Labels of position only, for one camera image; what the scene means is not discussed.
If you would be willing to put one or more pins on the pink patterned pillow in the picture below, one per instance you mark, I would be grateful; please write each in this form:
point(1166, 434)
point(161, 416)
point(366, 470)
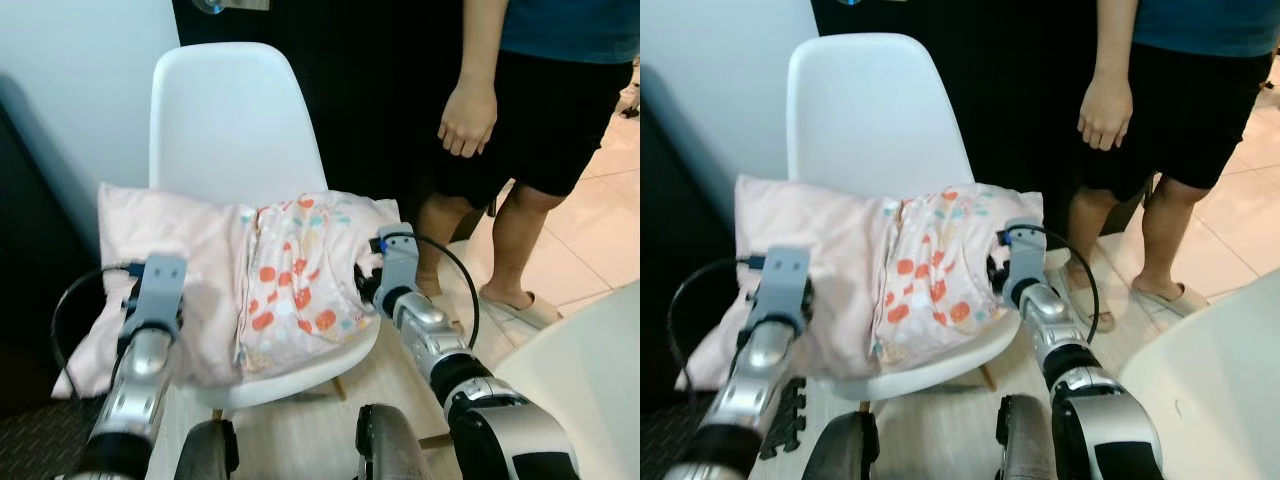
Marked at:
point(830, 240)
point(200, 250)

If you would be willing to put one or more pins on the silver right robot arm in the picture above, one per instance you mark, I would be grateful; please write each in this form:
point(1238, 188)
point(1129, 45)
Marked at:
point(1045, 310)
point(420, 320)

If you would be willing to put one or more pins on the person's right forearm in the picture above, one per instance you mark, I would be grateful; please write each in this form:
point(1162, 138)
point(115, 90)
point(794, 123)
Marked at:
point(484, 45)
point(1117, 40)

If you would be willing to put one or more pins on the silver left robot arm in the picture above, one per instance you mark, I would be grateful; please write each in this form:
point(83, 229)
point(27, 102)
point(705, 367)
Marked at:
point(760, 370)
point(140, 380)

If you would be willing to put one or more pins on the white plastic chair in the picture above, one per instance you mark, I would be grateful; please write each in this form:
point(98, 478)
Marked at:
point(225, 120)
point(870, 110)

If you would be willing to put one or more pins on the person's right hand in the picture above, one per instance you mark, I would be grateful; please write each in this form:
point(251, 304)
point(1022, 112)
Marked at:
point(1106, 112)
point(468, 118)

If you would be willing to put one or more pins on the beige slipper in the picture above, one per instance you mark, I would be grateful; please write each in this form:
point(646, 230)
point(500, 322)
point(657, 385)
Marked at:
point(440, 305)
point(530, 310)
point(1180, 298)
point(1085, 300)

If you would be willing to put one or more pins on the dark cabinet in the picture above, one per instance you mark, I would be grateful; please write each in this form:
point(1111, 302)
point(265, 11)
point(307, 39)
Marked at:
point(30, 250)
point(670, 250)

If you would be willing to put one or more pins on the black foam floor mat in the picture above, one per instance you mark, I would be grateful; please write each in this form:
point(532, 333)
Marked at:
point(40, 445)
point(680, 440)

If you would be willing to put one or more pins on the grey right robot leg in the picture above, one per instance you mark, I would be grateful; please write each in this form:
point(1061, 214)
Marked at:
point(390, 450)
point(1025, 445)

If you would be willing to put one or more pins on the grey robot leg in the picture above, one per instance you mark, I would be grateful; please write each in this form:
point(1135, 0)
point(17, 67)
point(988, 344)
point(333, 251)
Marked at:
point(840, 450)
point(1025, 445)
point(205, 455)
point(390, 450)

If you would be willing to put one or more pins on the grey left robot leg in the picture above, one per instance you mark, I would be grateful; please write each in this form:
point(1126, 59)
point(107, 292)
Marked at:
point(840, 450)
point(205, 455)

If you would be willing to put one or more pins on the cream rounded plastic furniture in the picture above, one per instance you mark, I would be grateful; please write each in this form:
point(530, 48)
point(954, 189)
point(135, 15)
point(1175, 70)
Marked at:
point(590, 400)
point(1220, 400)

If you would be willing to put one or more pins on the person in black shorts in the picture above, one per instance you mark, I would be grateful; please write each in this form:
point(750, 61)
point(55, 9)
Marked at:
point(560, 110)
point(1190, 100)

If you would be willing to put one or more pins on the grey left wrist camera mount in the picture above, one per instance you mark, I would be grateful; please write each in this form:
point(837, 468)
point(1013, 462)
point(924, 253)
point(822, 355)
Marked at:
point(785, 278)
point(160, 285)

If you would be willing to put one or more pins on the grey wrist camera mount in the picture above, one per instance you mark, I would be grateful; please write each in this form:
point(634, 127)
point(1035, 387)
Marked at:
point(785, 278)
point(1027, 255)
point(160, 285)
point(400, 265)

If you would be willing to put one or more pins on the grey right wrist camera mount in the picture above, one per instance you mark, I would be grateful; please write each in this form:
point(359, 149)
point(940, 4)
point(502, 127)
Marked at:
point(1027, 255)
point(400, 265)

